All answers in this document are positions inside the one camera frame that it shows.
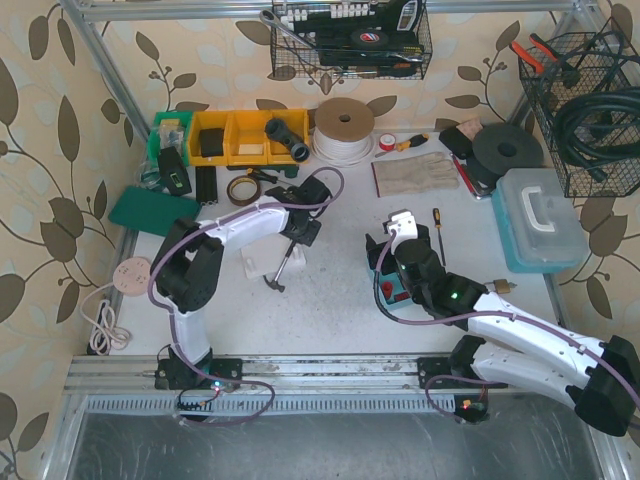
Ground teal plastic tray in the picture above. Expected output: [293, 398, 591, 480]
[377, 253, 413, 312]

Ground claw hammer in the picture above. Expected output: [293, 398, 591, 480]
[262, 240, 296, 293]

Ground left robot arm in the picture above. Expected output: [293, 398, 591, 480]
[147, 173, 345, 387]

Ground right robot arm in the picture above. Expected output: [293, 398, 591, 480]
[365, 226, 639, 437]

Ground white peg board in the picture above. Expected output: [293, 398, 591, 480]
[240, 235, 290, 280]

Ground small black yellow screwdriver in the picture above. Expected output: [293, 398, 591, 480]
[432, 208, 446, 266]

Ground brown tape roll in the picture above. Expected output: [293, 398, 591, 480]
[226, 175, 262, 207]

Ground yellow bin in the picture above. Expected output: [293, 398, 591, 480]
[187, 111, 231, 167]
[264, 109, 310, 165]
[224, 110, 272, 166]

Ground canvas work glove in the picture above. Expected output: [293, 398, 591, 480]
[372, 152, 459, 197]

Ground grey pipe fitting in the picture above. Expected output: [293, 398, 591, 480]
[265, 118, 310, 163]

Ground black ribbed block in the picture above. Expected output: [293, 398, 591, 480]
[195, 166, 218, 205]

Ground red white tape roll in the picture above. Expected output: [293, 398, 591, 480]
[379, 133, 396, 152]

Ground red utility knife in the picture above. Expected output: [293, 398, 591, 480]
[451, 154, 492, 200]

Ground brass padlock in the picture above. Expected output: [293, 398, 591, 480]
[484, 279, 517, 295]

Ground black sanding block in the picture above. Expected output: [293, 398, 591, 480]
[439, 126, 473, 160]

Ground black green meter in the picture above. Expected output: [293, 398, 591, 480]
[157, 147, 192, 196]

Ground green flat case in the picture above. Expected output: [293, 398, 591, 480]
[108, 186, 200, 237]

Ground clear teal toolbox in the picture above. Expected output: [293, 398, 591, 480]
[491, 168, 589, 274]

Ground black filament spool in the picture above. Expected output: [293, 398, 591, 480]
[467, 123, 544, 188]

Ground green bin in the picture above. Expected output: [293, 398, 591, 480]
[147, 111, 193, 166]

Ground sanding disc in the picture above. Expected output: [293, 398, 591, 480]
[112, 257, 151, 297]

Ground white cable spool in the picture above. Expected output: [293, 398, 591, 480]
[312, 97, 375, 168]

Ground wire basket with tools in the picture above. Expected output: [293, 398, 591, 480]
[259, 1, 432, 85]

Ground coiled black hose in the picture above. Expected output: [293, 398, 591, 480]
[553, 29, 640, 182]

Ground wire basket with hoses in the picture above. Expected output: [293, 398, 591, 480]
[509, 19, 639, 198]

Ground orange handled pliers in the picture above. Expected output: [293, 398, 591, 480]
[509, 33, 560, 74]

